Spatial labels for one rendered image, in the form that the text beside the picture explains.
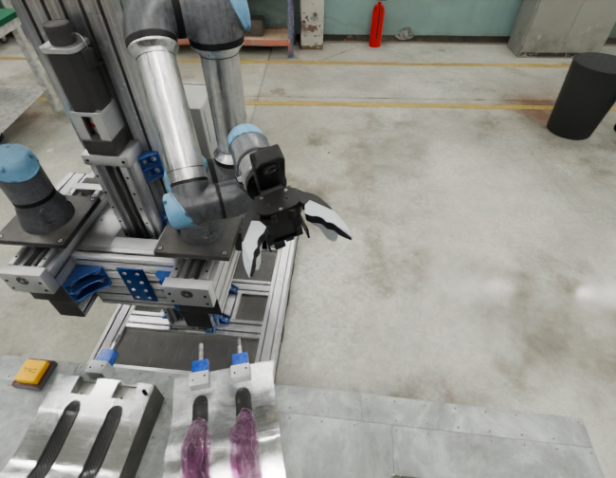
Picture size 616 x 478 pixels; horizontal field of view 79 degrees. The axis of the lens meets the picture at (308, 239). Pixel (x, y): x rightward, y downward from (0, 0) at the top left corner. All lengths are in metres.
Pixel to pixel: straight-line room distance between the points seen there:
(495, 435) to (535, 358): 1.23
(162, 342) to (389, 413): 1.21
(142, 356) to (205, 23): 1.51
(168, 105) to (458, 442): 1.03
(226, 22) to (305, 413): 0.94
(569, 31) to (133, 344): 5.75
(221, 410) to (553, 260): 2.36
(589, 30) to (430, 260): 4.31
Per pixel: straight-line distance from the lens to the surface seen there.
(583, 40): 6.24
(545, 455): 1.22
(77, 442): 1.12
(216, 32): 0.86
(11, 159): 1.29
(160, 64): 0.81
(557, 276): 2.81
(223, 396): 1.07
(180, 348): 1.93
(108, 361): 1.24
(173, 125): 0.78
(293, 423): 1.08
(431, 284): 2.42
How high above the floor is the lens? 1.83
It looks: 46 degrees down
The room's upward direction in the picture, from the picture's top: straight up
